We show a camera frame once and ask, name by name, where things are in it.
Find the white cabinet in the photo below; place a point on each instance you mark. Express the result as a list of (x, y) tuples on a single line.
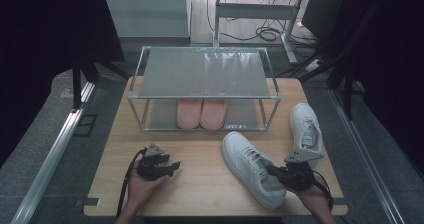
[(146, 12)]

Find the black metal stand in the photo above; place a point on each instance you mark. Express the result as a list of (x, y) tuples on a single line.
[(348, 94), (76, 84)]

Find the two-tier metal shoe rack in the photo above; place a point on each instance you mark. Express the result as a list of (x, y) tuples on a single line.
[(203, 74)]

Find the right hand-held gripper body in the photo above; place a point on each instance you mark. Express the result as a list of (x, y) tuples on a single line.
[(298, 175)]

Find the white sneaker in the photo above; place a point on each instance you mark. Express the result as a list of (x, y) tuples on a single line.
[(240, 157), (301, 117)]

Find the person's right hand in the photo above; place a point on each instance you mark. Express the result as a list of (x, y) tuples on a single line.
[(313, 199)]

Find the pink slipper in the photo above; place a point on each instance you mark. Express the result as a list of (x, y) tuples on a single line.
[(214, 114), (189, 114)]

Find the dark curtain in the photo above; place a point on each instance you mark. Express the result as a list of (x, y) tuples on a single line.
[(396, 50), (40, 34)]

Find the person's left hand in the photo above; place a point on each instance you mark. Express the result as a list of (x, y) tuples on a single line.
[(141, 190)]

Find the aluminium rail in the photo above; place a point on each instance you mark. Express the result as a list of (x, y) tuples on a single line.
[(50, 164), (366, 157)]

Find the white desk frame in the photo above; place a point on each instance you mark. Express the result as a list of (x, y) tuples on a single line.
[(256, 11)]

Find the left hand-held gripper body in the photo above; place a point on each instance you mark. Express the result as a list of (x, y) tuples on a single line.
[(150, 169)]

